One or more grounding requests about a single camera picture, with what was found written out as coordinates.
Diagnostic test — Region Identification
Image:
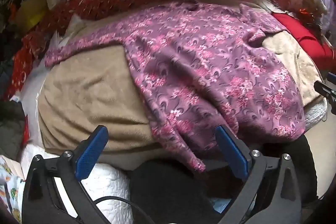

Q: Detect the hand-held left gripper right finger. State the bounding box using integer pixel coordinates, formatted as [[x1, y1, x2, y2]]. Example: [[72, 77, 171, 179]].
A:
[[215, 125, 302, 224]]

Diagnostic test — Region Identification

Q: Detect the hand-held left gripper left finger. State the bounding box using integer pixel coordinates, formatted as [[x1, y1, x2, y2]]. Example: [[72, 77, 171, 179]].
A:
[[22, 125, 109, 224]]

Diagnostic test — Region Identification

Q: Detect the purple floral garment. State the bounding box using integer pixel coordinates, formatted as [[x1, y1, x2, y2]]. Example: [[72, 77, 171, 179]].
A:
[[45, 1, 306, 173]]

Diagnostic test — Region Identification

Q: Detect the white quilted mattress pad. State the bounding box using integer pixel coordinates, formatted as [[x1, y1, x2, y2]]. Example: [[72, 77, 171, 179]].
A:
[[20, 97, 327, 224]]

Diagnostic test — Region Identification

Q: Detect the plain red cloth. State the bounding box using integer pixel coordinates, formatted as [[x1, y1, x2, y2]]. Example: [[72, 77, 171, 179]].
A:
[[272, 12, 336, 67]]

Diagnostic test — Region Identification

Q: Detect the light blue cloth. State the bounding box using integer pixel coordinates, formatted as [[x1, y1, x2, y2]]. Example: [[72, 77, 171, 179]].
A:
[[210, 198, 232, 213]]

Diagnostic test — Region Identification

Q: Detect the beige fleece blanket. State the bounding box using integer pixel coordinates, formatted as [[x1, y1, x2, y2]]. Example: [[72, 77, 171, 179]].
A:
[[38, 2, 327, 157]]

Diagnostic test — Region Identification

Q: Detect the black cloth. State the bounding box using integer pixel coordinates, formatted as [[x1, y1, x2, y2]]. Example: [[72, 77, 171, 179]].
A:
[[130, 134, 319, 224]]

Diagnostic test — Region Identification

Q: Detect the colourful printed cloth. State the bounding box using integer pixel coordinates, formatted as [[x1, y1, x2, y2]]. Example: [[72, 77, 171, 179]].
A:
[[0, 156, 26, 223]]

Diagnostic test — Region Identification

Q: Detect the dark grey quilted cloth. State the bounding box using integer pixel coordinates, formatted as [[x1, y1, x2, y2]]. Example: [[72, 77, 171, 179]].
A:
[[0, 101, 26, 157]]

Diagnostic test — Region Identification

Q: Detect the yellow bag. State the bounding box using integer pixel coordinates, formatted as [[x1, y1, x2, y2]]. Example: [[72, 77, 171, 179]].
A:
[[13, 0, 49, 28]]

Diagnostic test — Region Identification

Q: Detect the black cable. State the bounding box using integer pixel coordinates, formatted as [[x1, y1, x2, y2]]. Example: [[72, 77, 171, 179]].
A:
[[93, 196, 156, 224]]

